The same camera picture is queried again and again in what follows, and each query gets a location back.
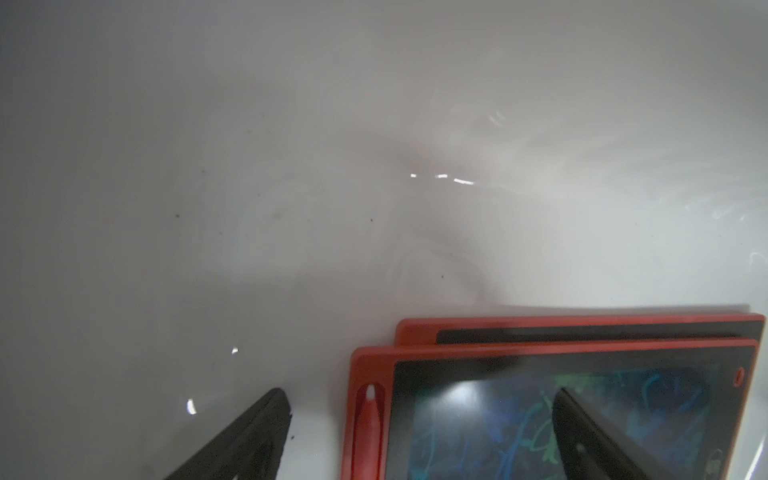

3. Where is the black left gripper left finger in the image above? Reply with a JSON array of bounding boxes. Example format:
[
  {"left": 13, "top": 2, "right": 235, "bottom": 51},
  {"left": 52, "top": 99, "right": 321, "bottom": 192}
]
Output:
[{"left": 167, "top": 388, "right": 292, "bottom": 480}]

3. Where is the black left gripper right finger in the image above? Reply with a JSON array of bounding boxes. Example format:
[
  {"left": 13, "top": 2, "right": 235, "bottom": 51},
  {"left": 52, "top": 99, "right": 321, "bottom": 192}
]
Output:
[{"left": 552, "top": 388, "right": 651, "bottom": 479}]

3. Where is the red writing tablet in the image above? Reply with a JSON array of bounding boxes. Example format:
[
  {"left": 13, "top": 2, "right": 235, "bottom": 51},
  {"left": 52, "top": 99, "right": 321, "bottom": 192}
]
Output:
[
  {"left": 341, "top": 340, "right": 759, "bottom": 479},
  {"left": 394, "top": 312, "right": 767, "bottom": 348}
]

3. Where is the white plastic storage box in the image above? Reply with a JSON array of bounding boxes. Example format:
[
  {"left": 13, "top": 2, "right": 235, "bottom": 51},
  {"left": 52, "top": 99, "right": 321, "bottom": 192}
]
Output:
[{"left": 1, "top": 1, "right": 767, "bottom": 479}]

